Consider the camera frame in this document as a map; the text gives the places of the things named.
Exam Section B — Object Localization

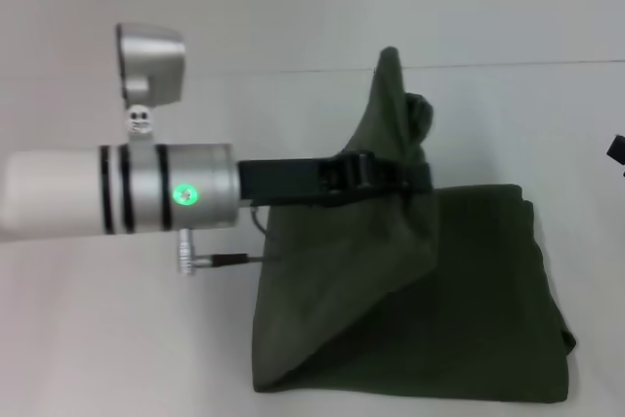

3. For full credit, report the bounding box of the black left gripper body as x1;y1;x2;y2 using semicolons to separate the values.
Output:
236;152;346;209

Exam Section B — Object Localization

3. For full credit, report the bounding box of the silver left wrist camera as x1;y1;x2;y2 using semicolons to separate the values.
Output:
115;22;188;147

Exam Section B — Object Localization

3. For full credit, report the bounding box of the dark left gripper cable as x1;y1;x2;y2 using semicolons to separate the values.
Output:
202;206;282;266

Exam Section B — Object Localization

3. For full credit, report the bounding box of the dark green FREE! t-shirt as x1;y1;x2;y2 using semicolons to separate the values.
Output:
252;45;580;396

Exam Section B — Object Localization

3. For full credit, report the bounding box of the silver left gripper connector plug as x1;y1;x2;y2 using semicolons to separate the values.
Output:
176;229;205;275

